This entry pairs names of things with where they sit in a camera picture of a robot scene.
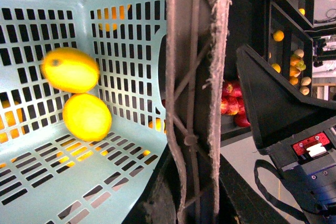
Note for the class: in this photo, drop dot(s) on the black display shelf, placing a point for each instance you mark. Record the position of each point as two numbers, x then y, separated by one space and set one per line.
270 32

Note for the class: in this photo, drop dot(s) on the light blue plastic basket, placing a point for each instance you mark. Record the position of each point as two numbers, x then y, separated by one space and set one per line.
47 174

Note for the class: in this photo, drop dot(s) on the brown basket handle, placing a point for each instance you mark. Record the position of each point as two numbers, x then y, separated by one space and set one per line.
196 43

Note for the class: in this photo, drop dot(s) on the yellow mango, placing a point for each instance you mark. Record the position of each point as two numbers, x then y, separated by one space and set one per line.
69 69

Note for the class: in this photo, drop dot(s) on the orange pear fruit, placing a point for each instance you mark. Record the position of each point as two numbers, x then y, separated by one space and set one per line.
294 60

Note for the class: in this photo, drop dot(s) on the red apple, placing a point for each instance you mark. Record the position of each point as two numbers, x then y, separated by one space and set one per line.
232 103

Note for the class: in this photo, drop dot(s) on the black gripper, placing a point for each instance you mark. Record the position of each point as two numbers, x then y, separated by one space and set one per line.
296 130

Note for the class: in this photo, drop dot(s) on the yellow lemon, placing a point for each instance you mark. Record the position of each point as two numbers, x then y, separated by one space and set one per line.
87 117

